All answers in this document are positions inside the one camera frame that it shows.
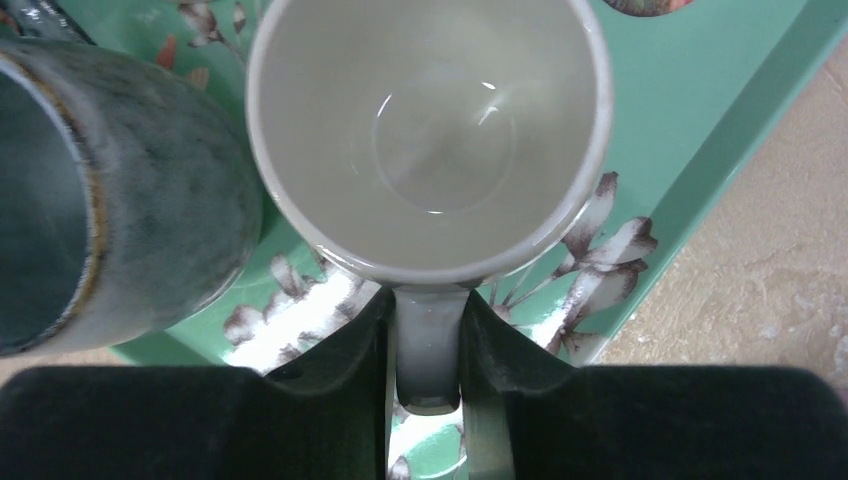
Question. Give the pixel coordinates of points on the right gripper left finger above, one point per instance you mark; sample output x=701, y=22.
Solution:
x=324, y=415

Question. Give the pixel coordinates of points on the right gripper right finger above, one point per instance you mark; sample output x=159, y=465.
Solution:
x=529, y=415

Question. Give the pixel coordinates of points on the pink faceted mug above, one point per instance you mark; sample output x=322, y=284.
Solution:
x=647, y=8

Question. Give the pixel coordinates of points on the blue-grey round mug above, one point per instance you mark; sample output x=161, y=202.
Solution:
x=128, y=201

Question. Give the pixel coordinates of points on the green floral tray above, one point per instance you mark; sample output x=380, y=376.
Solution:
x=697, y=90

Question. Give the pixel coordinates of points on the pale speckled mug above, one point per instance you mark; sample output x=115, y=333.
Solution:
x=431, y=147

